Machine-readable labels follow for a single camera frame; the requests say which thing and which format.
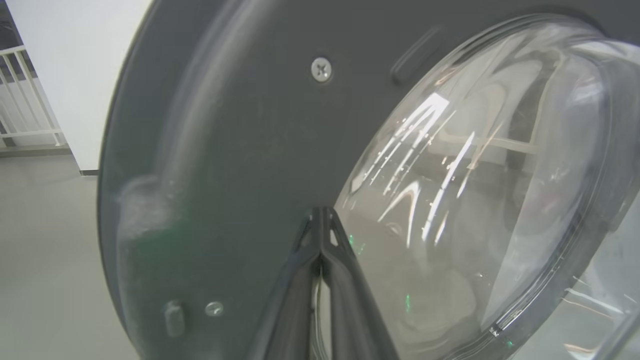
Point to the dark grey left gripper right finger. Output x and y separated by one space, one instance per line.
355 310

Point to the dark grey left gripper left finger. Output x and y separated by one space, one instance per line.
290 310

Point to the washing machine door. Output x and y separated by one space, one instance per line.
240 150

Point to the silver cross-head screw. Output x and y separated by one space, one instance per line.
321 69
214 308

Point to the white railing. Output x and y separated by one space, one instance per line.
25 100

